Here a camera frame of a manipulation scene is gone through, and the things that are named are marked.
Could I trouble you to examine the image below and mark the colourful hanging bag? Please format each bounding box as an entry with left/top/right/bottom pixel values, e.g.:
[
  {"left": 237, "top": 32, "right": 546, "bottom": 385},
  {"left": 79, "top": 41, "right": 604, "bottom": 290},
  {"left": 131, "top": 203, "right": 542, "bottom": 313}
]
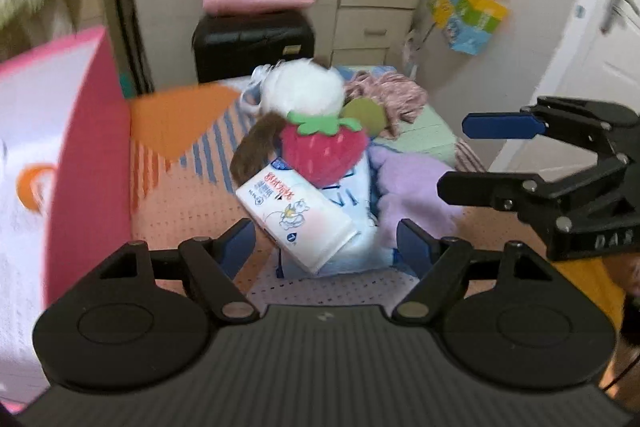
[{"left": 429, "top": 0, "right": 511, "bottom": 56}]

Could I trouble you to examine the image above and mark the black suitcase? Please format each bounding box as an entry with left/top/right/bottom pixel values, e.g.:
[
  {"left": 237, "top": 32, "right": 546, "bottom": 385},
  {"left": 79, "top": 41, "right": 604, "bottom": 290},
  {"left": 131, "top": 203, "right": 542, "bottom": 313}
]
[{"left": 192, "top": 10, "right": 316, "bottom": 84}]

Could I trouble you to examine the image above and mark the white blue fabric item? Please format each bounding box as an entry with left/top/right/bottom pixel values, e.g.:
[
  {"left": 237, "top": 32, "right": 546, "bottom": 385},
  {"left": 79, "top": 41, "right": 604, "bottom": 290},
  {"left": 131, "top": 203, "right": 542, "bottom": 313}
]
[{"left": 239, "top": 64, "right": 281, "bottom": 115}]

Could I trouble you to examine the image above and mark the white brown plush toy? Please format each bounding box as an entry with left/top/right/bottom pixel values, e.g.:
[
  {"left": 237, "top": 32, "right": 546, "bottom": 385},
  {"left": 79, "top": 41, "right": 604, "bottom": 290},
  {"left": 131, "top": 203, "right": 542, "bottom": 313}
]
[{"left": 231, "top": 58, "right": 348, "bottom": 182}]

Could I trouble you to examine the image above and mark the black cable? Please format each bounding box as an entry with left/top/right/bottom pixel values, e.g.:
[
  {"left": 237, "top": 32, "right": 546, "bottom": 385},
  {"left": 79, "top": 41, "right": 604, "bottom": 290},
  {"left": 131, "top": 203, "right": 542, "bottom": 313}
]
[{"left": 599, "top": 347, "right": 640, "bottom": 392}]

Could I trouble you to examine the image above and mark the white tissue pack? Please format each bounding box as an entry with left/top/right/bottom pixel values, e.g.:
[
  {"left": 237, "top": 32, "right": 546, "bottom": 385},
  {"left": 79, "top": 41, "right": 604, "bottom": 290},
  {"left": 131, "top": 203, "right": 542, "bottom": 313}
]
[{"left": 235, "top": 158, "right": 361, "bottom": 273}]

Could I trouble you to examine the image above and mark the purple cloth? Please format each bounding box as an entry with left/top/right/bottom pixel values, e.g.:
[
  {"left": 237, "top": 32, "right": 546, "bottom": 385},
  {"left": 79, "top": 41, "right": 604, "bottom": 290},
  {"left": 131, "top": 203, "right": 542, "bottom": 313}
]
[{"left": 369, "top": 146, "right": 463, "bottom": 248}]

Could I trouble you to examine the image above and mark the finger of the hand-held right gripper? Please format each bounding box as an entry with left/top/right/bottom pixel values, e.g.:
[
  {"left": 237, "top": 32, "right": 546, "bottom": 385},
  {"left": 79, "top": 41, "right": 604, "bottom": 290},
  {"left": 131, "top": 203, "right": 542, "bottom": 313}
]
[
  {"left": 437, "top": 152, "right": 632, "bottom": 229},
  {"left": 462, "top": 96, "right": 640, "bottom": 168}
]

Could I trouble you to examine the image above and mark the green plush pad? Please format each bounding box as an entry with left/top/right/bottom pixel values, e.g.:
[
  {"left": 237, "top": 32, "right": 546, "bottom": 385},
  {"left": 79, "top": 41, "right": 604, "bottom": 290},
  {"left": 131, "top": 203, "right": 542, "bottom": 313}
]
[{"left": 341, "top": 98, "right": 388, "bottom": 138}]

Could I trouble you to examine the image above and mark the red strawberry plush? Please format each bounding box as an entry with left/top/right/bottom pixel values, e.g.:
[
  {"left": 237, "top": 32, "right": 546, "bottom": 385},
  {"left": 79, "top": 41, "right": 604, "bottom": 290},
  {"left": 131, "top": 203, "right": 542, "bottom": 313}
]
[{"left": 279, "top": 111, "right": 371, "bottom": 186}]

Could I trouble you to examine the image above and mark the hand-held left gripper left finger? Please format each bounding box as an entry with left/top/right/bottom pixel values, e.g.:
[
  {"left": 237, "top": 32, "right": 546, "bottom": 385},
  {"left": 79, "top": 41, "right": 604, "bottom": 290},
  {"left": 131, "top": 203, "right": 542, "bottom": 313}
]
[{"left": 99, "top": 218, "right": 259, "bottom": 324}]

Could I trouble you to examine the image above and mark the patchwork blanket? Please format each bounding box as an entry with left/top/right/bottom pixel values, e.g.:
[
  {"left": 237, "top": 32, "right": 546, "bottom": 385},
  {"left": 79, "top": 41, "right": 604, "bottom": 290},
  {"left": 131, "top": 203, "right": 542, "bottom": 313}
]
[{"left": 129, "top": 66, "right": 503, "bottom": 308}]

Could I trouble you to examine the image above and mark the pink patterned cloth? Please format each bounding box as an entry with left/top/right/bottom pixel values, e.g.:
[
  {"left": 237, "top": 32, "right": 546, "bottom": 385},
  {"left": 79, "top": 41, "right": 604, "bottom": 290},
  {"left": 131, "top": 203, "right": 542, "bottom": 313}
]
[{"left": 342, "top": 71, "right": 428, "bottom": 138}]

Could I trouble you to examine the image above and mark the white door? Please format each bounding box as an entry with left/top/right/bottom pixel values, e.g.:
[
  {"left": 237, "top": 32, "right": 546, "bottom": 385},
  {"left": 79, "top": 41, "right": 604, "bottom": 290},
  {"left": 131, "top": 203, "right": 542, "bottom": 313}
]
[{"left": 492, "top": 0, "right": 640, "bottom": 172}]

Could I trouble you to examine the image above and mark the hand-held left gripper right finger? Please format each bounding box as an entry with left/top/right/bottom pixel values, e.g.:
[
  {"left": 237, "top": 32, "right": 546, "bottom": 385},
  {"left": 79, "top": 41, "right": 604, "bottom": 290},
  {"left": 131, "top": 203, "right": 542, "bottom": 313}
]
[{"left": 391, "top": 218, "right": 551, "bottom": 324}]

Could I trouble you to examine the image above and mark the pink storage box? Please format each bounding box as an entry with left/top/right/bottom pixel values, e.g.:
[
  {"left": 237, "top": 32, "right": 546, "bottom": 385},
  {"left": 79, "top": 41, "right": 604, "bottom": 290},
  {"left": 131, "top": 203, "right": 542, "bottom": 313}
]
[{"left": 0, "top": 26, "right": 132, "bottom": 409}]

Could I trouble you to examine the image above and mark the blue white soft package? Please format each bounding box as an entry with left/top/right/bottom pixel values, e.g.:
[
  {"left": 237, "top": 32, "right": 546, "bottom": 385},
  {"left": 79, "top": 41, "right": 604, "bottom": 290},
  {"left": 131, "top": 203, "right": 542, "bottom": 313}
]
[{"left": 274, "top": 152, "right": 401, "bottom": 279}]

